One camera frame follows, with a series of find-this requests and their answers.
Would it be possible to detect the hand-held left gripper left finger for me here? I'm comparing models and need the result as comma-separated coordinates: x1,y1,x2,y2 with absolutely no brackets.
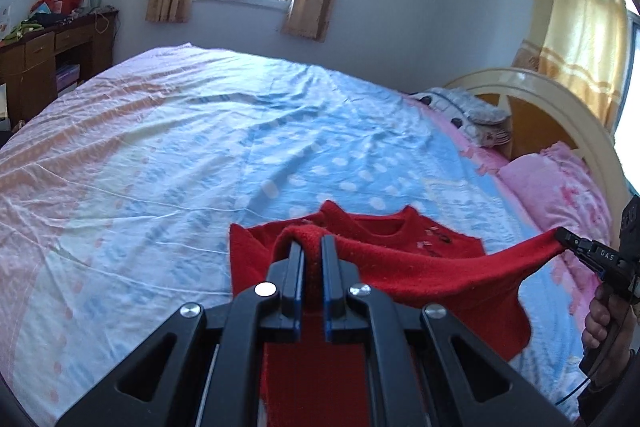
55,234,306,427

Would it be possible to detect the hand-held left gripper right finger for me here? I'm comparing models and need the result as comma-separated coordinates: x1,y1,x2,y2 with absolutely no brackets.
321,234,574,427

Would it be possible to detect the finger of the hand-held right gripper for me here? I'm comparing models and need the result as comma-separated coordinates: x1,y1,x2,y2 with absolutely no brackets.
556,227,626,282

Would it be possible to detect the red knitted sweater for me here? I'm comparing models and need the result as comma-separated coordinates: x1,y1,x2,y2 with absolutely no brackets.
229,200,566,427

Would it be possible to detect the person's right forearm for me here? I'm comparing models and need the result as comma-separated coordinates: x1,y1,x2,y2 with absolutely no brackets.
577,307,640,426

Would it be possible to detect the dark clothes pile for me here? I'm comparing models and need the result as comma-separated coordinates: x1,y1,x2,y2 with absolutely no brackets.
29,12,69,28

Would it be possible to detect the person's right hand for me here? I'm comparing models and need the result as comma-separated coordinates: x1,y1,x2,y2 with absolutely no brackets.
582,291,632,354

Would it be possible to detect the pink floral quilt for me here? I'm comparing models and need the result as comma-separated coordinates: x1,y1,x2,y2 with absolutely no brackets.
497,142,614,259

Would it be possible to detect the cream wooden headboard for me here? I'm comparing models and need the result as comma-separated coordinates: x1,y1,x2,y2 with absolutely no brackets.
443,67,640,253

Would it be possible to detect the bright side window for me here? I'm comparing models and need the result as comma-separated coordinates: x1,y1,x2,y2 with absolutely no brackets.
612,0,640,198

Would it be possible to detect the panda print pillow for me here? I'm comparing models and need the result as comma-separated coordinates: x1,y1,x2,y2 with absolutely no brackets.
410,88,514,148

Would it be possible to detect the blue polka dot bed sheet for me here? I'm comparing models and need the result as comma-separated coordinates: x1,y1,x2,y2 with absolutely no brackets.
0,42,614,427

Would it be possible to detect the grey folded cloth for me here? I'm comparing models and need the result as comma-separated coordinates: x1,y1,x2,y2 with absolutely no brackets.
434,88,507,124

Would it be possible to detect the large yellow curtain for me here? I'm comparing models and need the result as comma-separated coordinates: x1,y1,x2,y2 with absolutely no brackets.
512,0,629,134

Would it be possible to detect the purple box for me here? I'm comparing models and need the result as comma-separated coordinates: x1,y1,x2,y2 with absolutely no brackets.
53,63,81,94

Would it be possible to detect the brown wooden desk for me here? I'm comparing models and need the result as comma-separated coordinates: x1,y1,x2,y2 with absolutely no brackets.
0,9,120,128

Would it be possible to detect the green cloth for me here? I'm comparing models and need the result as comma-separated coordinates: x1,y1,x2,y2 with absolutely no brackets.
4,21,44,41

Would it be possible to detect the thin blue cable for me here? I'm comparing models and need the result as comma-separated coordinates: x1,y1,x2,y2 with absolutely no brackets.
552,366,597,406

